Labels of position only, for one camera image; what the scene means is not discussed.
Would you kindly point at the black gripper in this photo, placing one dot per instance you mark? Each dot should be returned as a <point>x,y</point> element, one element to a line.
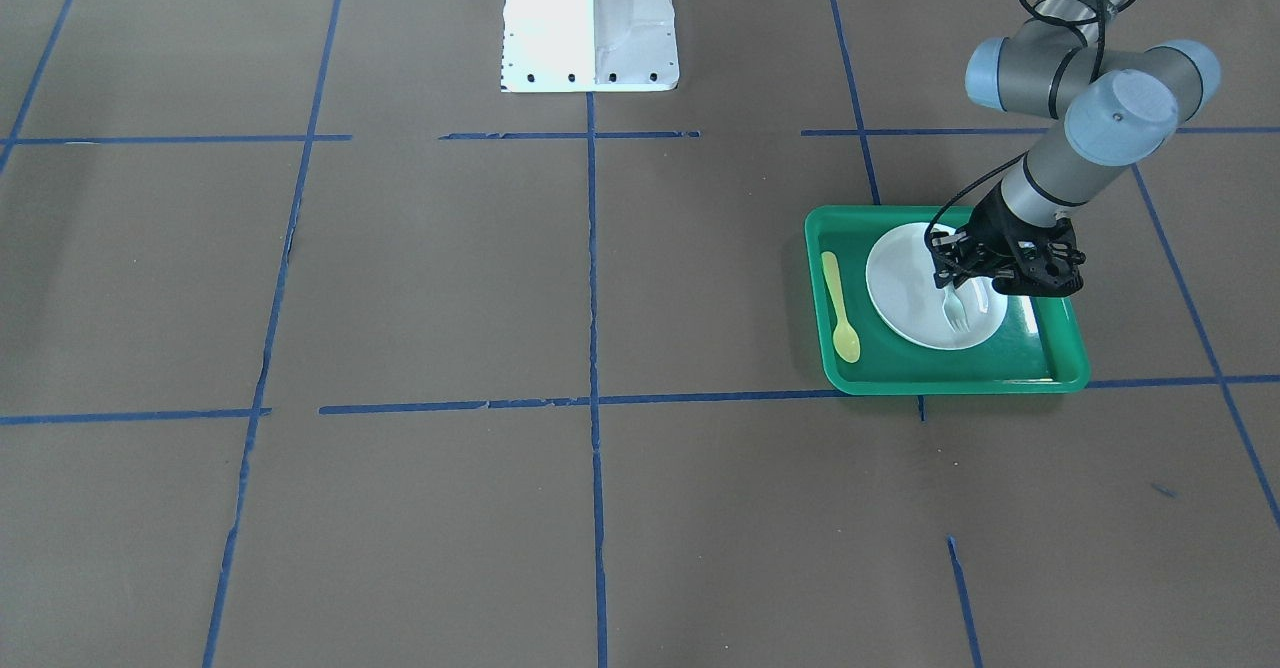
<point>992,225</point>

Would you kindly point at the pale green plastic fork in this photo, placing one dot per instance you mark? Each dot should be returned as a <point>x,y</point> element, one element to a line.
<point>954,310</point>

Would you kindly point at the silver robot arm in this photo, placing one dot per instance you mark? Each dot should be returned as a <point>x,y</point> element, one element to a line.
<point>1109,109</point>

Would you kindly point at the green plastic tray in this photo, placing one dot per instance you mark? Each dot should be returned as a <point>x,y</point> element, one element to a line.
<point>1039,349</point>

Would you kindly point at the white round plate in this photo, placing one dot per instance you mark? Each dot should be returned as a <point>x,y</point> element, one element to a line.
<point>900,287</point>

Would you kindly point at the yellow plastic spoon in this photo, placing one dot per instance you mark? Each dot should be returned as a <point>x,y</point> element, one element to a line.
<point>845,339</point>

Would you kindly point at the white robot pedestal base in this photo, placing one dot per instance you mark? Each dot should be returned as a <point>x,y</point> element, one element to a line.
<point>577,46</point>

